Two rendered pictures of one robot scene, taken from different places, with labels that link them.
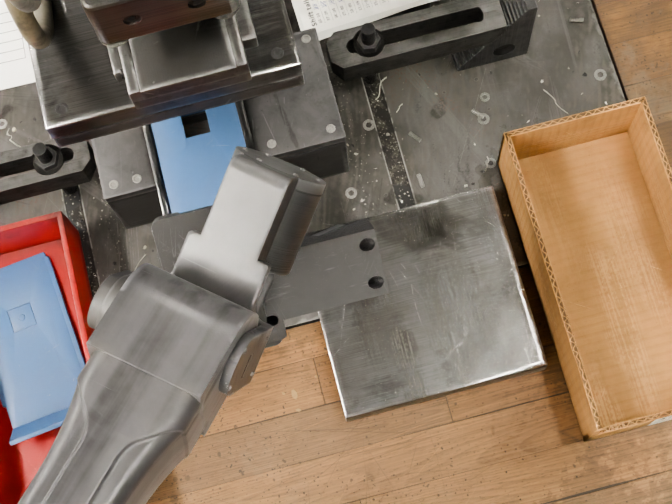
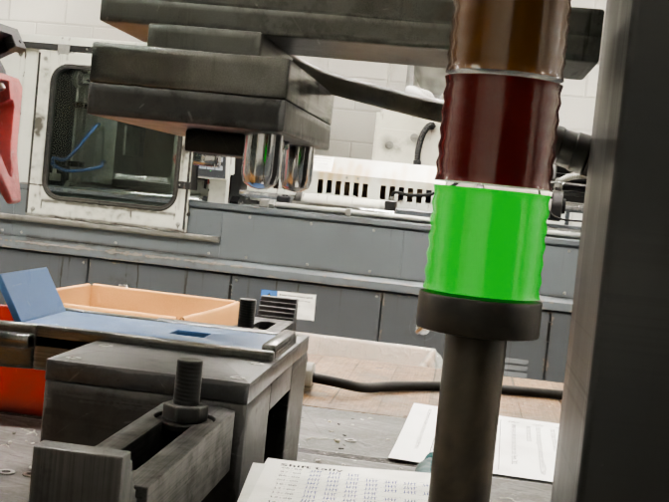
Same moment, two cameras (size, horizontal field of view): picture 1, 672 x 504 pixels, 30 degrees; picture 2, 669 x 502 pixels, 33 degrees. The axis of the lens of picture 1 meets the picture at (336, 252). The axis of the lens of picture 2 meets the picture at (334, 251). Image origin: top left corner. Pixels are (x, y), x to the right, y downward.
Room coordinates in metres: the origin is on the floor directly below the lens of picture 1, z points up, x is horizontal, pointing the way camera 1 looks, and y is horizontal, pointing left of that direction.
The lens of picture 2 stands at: (0.60, -0.52, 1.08)
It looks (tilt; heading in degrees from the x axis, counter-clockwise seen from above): 3 degrees down; 101
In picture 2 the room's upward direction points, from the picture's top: 6 degrees clockwise
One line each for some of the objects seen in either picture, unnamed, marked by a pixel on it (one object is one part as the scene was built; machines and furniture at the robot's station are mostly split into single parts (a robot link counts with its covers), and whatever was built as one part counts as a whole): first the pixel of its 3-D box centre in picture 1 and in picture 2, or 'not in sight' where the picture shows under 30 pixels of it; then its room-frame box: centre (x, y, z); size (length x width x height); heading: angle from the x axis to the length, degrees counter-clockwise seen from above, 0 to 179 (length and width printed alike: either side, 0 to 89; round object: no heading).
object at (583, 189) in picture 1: (618, 268); not in sight; (0.23, -0.22, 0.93); 0.25 x 0.13 x 0.08; 5
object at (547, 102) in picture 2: not in sight; (498, 133); (0.58, -0.16, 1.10); 0.04 x 0.04 x 0.03
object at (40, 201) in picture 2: not in sight; (114, 140); (-1.49, 4.44, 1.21); 0.86 x 0.10 x 0.79; 1
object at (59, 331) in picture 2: (246, 128); (152, 360); (0.39, 0.05, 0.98); 0.13 x 0.01 x 0.03; 5
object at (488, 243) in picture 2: not in sight; (486, 241); (0.58, -0.16, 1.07); 0.04 x 0.04 x 0.03
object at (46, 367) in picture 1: (28, 345); not in sight; (0.26, 0.27, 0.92); 0.15 x 0.07 x 0.03; 12
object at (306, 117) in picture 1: (212, 114); (196, 353); (0.41, 0.08, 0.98); 0.20 x 0.10 x 0.01; 95
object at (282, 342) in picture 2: not in sight; (277, 361); (0.45, 0.10, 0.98); 0.07 x 0.01 x 0.03; 95
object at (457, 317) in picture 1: (420, 301); not in sight; (0.24, -0.06, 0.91); 0.17 x 0.16 x 0.02; 95
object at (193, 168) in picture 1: (201, 151); (143, 309); (0.37, 0.09, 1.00); 0.15 x 0.07 x 0.03; 5
